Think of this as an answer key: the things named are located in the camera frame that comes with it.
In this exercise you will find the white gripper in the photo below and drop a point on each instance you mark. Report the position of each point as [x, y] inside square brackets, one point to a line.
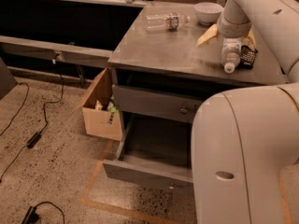
[232, 28]

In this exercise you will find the blue label plastic water bottle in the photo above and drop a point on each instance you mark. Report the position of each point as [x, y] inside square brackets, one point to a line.
[230, 54]

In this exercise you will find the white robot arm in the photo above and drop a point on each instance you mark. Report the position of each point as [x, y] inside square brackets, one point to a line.
[242, 139]

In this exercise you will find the clear empty plastic bottle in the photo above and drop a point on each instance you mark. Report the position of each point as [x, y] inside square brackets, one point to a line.
[165, 22]

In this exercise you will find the grey wooden drawer cabinet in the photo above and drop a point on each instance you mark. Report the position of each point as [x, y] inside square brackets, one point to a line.
[171, 62]

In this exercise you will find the closed grey upper drawer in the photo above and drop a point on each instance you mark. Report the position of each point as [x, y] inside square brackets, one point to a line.
[155, 104]

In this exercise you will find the open grey middle drawer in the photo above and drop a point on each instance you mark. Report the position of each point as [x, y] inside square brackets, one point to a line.
[155, 153]

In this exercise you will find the black snack bar packet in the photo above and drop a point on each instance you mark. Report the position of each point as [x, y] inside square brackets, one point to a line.
[247, 57]

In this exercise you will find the white ceramic bowl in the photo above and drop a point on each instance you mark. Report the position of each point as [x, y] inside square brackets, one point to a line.
[207, 12]

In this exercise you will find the open cardboard box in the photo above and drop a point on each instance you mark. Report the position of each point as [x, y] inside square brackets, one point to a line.
[101, 118]

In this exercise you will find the grey metal railing beam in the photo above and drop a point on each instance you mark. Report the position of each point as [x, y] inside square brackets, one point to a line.
[55, 51]

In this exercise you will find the black power adapter with cable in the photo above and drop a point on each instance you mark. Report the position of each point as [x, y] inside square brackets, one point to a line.
[37, 135]

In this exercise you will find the black plug with cable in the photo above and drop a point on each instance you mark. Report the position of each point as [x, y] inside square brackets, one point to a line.
[31, 216]

